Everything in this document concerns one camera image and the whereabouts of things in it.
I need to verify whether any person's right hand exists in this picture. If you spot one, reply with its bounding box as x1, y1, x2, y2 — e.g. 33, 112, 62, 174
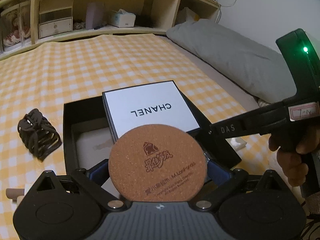
269, 132, 303, 188

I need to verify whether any white lidded gift box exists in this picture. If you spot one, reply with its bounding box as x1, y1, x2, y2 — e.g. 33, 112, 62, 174
102, 80, 200, 143

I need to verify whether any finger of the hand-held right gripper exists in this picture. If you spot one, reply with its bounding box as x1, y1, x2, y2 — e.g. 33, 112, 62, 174
209, 106, 287, 139

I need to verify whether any black box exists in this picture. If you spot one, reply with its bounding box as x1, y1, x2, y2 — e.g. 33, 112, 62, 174
63, 92, 242, 180

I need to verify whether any wooden shelf unit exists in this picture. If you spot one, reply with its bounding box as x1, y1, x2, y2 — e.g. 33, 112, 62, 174
0, 0, 220, 60

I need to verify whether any wooden drawer organizer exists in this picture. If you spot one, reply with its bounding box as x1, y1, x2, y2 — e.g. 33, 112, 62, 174
38, 0, 74, 39

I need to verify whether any white plastic bag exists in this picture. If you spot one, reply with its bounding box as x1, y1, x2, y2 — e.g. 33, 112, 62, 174
179, 6, 200, 24

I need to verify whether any yellow checked blanket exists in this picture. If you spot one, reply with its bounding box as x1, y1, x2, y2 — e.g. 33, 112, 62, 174
0, 33, 320, 240

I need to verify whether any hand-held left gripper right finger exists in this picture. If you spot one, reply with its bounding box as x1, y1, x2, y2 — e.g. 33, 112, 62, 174
194, 159, 290, 209

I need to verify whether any clear doll display case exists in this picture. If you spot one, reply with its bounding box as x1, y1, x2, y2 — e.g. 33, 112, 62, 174
0, 2, 32, 54

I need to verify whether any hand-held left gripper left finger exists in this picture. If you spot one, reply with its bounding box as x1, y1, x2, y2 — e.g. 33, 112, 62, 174
31, 160, 127, 209

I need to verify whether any grey pillow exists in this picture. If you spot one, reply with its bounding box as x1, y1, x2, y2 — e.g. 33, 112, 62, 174
166, 20, 293, 103

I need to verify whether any white tissue box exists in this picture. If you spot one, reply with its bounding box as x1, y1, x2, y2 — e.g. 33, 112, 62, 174
109, 9, 137, 28

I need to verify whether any round cork coaster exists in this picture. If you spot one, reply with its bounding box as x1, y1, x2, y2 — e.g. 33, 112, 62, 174
108, 124, 208, 202

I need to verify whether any purple box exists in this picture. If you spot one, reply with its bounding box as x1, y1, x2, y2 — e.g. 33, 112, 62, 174
86, 2, 105, 29

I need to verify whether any black fluffy item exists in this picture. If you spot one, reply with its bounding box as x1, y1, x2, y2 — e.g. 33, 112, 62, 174
136, 12, 160, 28

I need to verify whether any dark brown hair claw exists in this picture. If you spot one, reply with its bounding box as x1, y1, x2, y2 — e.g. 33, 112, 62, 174
18, 109, 62, 160

